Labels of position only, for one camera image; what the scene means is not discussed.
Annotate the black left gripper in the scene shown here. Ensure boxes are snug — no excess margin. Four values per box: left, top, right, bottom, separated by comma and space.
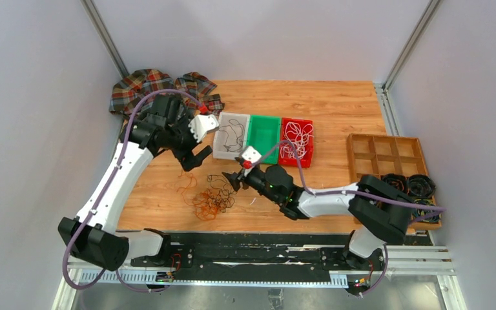
166, 112, 212, 171

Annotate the black cable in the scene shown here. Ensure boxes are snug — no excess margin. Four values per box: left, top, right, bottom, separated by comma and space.
203, 174, 238, 214
221, 119, 246, 154

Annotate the orange cable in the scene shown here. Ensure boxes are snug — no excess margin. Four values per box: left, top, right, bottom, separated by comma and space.
176, 170, 227, 222

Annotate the white cable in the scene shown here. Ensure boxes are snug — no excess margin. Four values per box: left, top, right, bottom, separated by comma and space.
281, 121, 315, 161

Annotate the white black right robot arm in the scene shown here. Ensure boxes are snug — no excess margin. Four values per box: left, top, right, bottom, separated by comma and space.
223, 165, 413, 269

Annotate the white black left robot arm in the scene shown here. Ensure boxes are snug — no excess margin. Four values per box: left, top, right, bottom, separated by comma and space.
57, 90, 220, 271

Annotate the white plastic bin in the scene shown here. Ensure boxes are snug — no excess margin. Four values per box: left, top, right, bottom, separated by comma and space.
213, 112, 250, 160

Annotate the green plastic bin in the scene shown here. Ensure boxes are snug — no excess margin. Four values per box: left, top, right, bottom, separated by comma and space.
245, 114, 281, 155

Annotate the red plastic bin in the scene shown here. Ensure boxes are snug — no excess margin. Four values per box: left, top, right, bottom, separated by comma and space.
278, 118, 315, 169

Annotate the plaid flannel shirt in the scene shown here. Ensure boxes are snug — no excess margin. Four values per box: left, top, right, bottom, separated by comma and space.
108, 69, 225, 116

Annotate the wooden compartment tray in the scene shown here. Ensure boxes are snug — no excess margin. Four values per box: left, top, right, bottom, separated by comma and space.
346, 134, 437, 206

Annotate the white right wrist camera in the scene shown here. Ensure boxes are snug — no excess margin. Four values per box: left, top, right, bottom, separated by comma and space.
240, 146, 262, 176

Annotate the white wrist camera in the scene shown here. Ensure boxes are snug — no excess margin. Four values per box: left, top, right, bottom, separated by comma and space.
188, 114, 220, 143
240, 146, 262, 176

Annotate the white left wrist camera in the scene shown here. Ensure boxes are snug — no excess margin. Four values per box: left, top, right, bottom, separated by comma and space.
188, 114, 220, 143

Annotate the black mounting rail base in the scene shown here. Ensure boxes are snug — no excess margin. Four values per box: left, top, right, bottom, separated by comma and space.
68, 230, 407, 296

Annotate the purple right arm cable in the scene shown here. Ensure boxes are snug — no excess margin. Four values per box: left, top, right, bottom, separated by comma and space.
242, 140, 446, 223

